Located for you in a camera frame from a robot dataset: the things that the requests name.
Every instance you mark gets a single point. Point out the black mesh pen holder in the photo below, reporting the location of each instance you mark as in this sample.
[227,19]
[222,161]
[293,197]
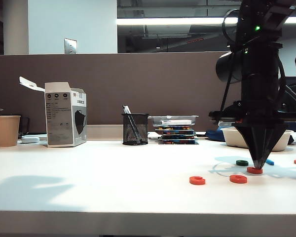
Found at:
[135,130]

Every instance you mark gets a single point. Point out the clear plastic box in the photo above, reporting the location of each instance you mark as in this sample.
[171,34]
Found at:
[173,121]

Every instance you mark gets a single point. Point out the black and white pen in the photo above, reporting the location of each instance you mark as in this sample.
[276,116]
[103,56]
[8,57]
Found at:
[126,109]

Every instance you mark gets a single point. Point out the brown paper cup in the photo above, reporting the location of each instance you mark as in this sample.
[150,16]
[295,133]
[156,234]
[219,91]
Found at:
[6,130]

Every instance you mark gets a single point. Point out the brown desk partition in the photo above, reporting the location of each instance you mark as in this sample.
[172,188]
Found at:
[113,86]

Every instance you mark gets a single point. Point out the red letter g magnet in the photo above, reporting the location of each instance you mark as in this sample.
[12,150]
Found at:
[197,180]

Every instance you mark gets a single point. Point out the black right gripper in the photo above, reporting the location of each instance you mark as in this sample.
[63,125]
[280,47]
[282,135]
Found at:
[260,113]

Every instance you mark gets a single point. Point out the small white plastic case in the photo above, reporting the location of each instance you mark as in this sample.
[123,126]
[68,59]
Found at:
[29,140]

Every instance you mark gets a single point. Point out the blue letter l magnet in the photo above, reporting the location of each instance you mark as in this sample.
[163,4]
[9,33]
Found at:
[270,162]

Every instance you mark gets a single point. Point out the white face mask box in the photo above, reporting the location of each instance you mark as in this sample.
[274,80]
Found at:
[59,118]

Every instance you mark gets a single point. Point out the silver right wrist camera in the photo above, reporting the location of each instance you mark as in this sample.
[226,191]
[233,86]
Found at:
[226,124]

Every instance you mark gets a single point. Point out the white ceiling light strip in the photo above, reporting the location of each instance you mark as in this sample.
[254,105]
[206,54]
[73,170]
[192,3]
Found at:
[162,21]

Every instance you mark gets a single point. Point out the beige pulp bowl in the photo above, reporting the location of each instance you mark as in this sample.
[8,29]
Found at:
[233,140]

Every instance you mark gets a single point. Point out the red letter o magnet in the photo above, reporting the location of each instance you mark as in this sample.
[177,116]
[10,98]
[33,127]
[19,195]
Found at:
[238,179]
[254,170]

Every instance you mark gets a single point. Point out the metal wall plate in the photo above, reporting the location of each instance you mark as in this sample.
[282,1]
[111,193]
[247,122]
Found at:
[70,46]

